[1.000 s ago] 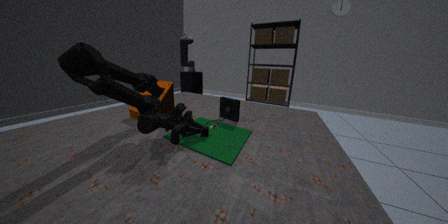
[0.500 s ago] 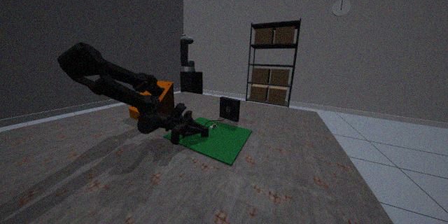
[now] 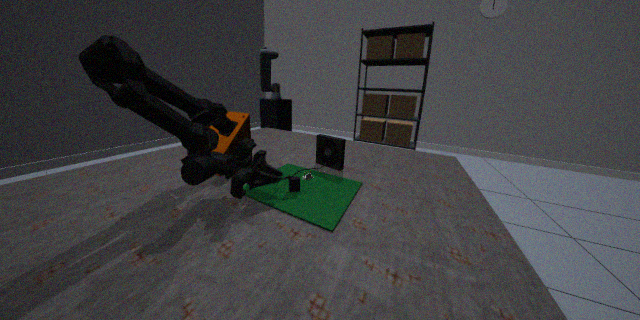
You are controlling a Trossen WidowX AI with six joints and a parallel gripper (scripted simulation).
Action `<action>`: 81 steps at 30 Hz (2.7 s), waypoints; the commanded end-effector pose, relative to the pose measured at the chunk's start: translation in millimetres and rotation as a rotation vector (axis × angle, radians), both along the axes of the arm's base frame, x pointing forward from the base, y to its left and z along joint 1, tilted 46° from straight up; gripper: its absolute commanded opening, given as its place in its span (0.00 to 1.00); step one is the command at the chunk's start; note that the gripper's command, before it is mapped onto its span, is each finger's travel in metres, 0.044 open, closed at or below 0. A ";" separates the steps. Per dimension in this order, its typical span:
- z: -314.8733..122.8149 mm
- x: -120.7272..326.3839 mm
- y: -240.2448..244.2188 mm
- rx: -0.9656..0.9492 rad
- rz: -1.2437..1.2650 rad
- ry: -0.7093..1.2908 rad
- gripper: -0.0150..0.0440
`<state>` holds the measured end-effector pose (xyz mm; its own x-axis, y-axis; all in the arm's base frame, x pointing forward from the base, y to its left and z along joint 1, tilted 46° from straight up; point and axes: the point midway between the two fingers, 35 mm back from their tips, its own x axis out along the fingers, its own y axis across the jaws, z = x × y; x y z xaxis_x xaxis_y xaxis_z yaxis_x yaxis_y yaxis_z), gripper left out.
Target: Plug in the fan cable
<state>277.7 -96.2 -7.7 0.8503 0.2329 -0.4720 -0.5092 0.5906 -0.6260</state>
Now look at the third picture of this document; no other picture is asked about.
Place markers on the green circuit board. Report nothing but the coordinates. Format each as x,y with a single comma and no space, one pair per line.
322,201

